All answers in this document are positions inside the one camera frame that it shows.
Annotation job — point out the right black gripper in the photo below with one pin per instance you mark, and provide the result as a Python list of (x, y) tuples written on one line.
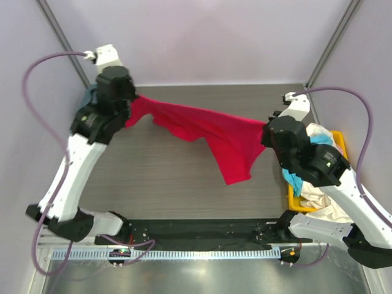
[(267, 135)]

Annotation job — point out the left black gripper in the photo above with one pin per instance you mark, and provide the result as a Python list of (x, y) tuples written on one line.
[(129, 100)]

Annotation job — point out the red t shirt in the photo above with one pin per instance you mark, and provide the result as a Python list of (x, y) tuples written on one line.
[(234, 141)]

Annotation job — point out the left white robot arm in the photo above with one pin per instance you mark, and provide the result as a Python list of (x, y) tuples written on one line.
[(91, 131)]

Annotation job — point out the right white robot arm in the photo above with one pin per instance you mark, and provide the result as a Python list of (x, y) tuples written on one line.
[(367, 238)]

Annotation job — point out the folded blue-grey t shirt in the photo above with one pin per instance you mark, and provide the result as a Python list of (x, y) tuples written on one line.
[(89, 96)]

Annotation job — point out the light blue t shirt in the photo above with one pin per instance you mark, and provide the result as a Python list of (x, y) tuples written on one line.
[(296, 182)]

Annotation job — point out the yellow plastic bin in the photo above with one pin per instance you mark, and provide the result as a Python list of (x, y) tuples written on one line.
[(294, 203)]

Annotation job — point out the cream white t shirt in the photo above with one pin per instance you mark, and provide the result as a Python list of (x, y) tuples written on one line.
[(325, 207)]

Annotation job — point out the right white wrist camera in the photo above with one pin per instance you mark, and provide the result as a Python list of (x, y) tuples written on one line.
[(298, 107)]

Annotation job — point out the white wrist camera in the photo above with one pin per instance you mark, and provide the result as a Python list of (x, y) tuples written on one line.
[(102, 57), (298, 107)]

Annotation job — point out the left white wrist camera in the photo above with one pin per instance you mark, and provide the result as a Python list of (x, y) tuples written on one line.
[(102, 57)]

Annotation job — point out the left aluminium frame post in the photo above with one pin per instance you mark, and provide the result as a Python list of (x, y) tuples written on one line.
[(62, 39)]

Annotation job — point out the aluminium frame post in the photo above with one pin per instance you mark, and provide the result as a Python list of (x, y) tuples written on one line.
[(334, 40), (62, 39)]

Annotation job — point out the right aluminium frame post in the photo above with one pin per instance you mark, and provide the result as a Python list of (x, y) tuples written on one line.
[(334, 40)]

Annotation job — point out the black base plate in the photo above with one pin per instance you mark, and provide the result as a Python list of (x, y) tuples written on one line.
[(171, 234)]

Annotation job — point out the slotted white cable duct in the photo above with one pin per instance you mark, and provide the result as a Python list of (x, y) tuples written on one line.
[(130, 254)]

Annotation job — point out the aluminium rail frame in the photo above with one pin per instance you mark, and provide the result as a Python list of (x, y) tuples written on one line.
[(353, 240)]

